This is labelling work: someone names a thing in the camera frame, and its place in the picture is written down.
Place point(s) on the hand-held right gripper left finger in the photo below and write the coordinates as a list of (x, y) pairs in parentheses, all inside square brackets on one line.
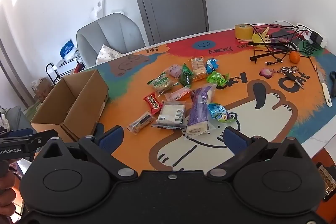
[(113, 138)]

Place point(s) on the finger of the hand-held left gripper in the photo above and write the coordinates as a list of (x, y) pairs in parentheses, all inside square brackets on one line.
[(31, 140)]

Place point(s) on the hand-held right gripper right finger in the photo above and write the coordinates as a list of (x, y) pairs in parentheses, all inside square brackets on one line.
[(235, 139)]

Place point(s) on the teal cartoon snack packet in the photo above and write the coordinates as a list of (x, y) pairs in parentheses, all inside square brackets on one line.
[(219, 112)]

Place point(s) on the clear nut bar packet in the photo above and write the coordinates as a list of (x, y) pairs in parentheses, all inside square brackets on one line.
[(140, 121)]

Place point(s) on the long purple roll cake packet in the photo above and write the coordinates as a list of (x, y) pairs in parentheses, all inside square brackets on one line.
[(199, 108)]

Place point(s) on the red snack packet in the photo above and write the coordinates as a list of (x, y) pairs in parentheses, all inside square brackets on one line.
[(152, 103)]

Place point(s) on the white sandwich cake packet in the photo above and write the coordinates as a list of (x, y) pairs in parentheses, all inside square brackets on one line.
[(170, 113)]

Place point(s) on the bright green snack packet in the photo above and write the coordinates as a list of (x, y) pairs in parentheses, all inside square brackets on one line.
[(216, 78)]

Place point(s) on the pink clear snack packet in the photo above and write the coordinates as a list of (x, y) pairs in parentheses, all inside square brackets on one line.
[(179, 94)]

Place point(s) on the green and white cake packet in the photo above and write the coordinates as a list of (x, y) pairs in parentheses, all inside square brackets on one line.
[(160, 82)]

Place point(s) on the blue snack packet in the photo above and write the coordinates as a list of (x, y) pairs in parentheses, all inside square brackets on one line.
[(212, 65)]

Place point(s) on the dark green snack packet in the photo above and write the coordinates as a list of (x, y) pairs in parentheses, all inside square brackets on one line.
[(186, 78)]

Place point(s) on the orange-edged biscuit packet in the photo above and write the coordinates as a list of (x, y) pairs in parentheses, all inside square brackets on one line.
[(198, 69)]

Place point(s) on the pale purple snack packet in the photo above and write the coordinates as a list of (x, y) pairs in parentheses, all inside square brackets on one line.
[(173, 71)]

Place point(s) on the person's left hand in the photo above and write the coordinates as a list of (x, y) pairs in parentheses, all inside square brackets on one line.
[(4, 211)]

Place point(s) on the grey upholstered seat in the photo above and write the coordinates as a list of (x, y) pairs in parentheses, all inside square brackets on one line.
[(18, 116)]

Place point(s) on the printed cardboard box on floor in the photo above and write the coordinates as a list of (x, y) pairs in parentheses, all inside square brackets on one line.
[(40, 90)]

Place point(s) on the black shoe rack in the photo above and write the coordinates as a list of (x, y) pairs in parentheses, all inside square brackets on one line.
[(51, 79)]

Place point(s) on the white dotted pillow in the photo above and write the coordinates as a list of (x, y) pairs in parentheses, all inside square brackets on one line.
[(106, 54)]

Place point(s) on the bunch of keys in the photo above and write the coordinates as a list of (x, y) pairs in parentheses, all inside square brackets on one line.
[(290, 77)]

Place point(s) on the blue plastic bag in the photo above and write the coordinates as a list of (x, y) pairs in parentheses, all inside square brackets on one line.
[(67, 48)]

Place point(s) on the orange tangerine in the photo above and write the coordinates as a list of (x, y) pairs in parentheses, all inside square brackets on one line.
[(294, 57)]

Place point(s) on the grey upholstered chair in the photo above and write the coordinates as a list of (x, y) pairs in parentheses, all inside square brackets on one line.
[(115, 35)]

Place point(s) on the yellow plastic bag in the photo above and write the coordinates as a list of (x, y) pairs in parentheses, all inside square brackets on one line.
[(257, 37)]

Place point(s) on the yellow tape roll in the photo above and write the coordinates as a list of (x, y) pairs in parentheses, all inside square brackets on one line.
[(242, 32)]

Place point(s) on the black charger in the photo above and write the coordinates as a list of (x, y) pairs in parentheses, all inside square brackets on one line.
[(316, 37)]

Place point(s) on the white power strip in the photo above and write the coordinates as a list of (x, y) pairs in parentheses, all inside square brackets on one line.
[(300, 26)]

